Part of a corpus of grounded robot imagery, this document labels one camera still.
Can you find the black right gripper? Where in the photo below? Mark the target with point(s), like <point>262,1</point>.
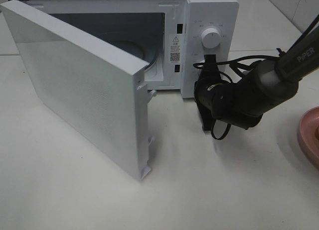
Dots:
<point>213,93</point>

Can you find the pink plastic plate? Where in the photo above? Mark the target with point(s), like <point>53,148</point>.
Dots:
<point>308,135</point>

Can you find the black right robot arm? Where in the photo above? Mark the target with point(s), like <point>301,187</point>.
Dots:
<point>238,92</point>

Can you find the upper white microwave knob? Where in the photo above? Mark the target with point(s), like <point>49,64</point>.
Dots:
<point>210,37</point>

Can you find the white warning label sticker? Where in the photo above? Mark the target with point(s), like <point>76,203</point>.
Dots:
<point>175,48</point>

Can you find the white microwave oven body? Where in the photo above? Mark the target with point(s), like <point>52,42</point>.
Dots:
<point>154,21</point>

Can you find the glass microwave turntable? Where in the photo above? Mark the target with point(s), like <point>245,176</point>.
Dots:
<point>147,51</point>

